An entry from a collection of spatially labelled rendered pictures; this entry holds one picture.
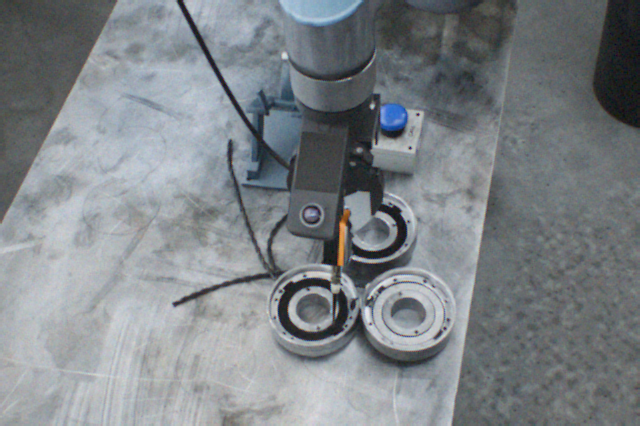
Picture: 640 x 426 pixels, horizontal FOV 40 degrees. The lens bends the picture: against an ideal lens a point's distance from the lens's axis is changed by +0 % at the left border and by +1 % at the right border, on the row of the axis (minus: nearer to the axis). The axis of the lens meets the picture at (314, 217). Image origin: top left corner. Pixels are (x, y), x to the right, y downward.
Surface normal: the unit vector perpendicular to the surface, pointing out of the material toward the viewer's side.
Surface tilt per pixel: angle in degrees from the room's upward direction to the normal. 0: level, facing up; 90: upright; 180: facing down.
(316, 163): 31
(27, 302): 0
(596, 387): 0
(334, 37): 90
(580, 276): 0
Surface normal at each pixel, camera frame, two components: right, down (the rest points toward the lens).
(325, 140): -0.16, -0.07
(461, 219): -0.07, -0.56
